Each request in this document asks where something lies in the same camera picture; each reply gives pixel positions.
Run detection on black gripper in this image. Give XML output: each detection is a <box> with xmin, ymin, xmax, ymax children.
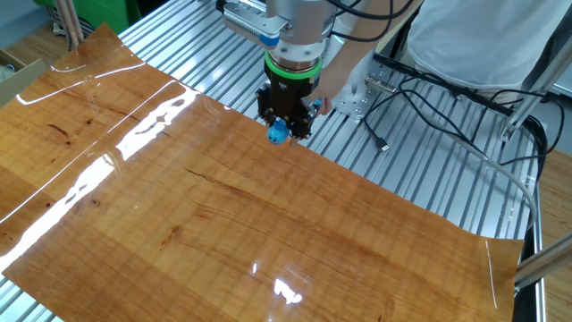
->
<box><xmin>255</xmin><ymin>72</ymin><xmax>323</xmax><ymax>141</ymax></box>

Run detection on blue round toy figure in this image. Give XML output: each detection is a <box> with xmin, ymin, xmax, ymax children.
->
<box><xmin>266</xmin><ymin>117</ymin><xmax>291</xmax><ymax>146</ymax></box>

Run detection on person's forearm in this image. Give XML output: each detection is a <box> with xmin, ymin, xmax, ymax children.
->
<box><xmin>328</xmin><ymin>0</ymin><xmax>424</xmax><ymax>87</ymax></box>

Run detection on person's hand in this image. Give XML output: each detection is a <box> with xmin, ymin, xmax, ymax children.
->
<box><xmin>307</xmin><ymin>66</ymin><xmax>348</xmax><ymax>117</ymax></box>

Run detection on silver perforated mounting plate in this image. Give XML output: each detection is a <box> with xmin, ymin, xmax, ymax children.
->
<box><xmin>332</xmin><ymin>57</ymin><xmax>397</xmax><ymax>121</ymax></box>

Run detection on wood grain table mat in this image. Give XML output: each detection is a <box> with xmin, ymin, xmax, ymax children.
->
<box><xmin>0</xmin><ymin>21</ymin><xmax>526</xmax><ymax>322</ymax></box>

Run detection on person's white shirt torso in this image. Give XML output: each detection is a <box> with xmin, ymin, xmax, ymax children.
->
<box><xmin>404</xmin><ymin>0</ymin><xmax>572</xmax><ymax>94</ymax></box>

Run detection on green cloth object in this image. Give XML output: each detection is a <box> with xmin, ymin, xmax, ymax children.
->
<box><xmin>33</xmin><ymin>0</ymin><xmax>143</xmax><ymax>36</ymax></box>

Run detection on wooden sticks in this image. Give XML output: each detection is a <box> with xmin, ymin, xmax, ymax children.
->
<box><xmin>54</xmin><ymin>0</ymin><xmax>87</xmax><ymax>51</ymax></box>

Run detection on cardboard box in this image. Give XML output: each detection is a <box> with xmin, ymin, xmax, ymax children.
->
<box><xmin>0</xmin><ymin>47</ymin><xmax>51</xmax><ymax>109</ymax></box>

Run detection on green flange ring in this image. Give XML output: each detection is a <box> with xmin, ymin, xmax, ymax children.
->
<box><xmin>264</xmin><ymin>49</ymin><xmax>324</xmax><ymax>82</ymax></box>

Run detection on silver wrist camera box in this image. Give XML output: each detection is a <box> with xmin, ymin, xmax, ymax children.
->
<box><xmin>221</xmin><ymin>0</ymin><xmax>292</xmax><ymax>49</ymax></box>

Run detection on black USB cable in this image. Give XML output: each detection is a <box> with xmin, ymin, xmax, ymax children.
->
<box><xmin>362</xmin><ymin>76</ymin><xmax>492</xmax><ymax>153</ymax></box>

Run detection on black robot arm cables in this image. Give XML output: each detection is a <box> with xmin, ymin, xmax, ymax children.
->
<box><xmin>324</xmin><ymin>0</ymin><xmax>424</xmax><ymax>45</ymax></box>

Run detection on black cable rail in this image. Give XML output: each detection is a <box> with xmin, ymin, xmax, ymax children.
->
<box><xmin>373</xmin><ymin>52</ymin><xmax>515</xmax><ymax>118</ymax></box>

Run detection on grey thick cable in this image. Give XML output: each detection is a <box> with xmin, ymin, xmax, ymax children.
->
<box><xmin>401</xmin><ymin>101</ymin><xmax>538</xmax><ymax>230</ymax></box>

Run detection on aluminium frame post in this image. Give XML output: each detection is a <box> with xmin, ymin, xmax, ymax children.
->
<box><xmin>513</xmin><ymin>231</ymin><xmax>572</xmax><ymax>290</ymax></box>
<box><xmin>499</xmin><ymin>30</ymin><xmax>572</xmax><ymax>144</ymax></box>

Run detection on black looped cable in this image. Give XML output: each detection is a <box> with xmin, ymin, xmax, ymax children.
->
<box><xmin>489</xmin><ymin>88</ymin><xmax>566</xmax><ymax>167</ymax></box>

